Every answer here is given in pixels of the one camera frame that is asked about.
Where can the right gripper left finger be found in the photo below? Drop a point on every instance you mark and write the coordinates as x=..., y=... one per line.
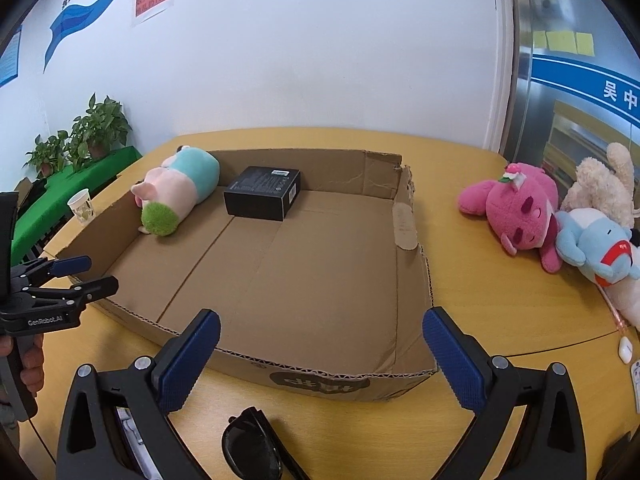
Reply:
x=182, y=359

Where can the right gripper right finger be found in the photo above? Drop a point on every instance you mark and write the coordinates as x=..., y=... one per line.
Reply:
x=461, y=358

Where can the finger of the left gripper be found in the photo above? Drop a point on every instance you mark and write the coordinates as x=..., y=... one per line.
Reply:
x=70, y=266
x=85, y=292

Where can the black sunglasses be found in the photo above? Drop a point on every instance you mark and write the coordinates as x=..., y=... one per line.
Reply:
x=253, y=450

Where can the person's left hand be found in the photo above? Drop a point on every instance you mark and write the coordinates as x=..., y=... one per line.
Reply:
x=33, y=359

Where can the green covered side table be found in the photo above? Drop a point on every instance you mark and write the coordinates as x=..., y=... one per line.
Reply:
x=50, y=208

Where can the patterned paper cup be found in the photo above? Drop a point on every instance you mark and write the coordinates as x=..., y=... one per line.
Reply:
x=81, y=206

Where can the small potted green plant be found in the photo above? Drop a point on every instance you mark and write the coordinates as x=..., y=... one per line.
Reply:
x=48, y=155

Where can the pink pig plush toy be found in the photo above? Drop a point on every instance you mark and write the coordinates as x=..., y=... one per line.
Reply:
x=168, y=193

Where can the brown cardboard box tray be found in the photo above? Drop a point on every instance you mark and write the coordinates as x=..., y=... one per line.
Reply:
x=328, y=301

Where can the large potted green plant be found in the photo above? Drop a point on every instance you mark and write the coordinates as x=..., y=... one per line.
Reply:
x=93, y=135

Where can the white earbud case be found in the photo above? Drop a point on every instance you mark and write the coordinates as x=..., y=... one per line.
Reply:
x=625, y=350

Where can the pink bear plush toy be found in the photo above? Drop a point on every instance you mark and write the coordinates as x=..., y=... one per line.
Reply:
x=520, y=208

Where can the white small device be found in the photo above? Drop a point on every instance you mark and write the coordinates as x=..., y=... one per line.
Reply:
x=635, y=379

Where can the blue white plush toy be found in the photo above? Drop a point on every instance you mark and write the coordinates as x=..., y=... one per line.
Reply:
x=603, y=252

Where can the small black box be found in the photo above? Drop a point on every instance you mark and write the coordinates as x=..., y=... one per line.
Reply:
x=263, y=193

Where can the beige plush toy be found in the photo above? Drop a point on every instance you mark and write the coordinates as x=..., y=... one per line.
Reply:
x=607, y=188

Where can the yellow sticky notes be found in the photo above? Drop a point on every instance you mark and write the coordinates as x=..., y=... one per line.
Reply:
x=564, y=41

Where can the blue framed wall poster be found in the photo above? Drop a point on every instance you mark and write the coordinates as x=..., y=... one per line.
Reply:
x=10, y=59

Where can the red white wall notice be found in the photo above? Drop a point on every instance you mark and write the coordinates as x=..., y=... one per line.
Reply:
x=146, y=9

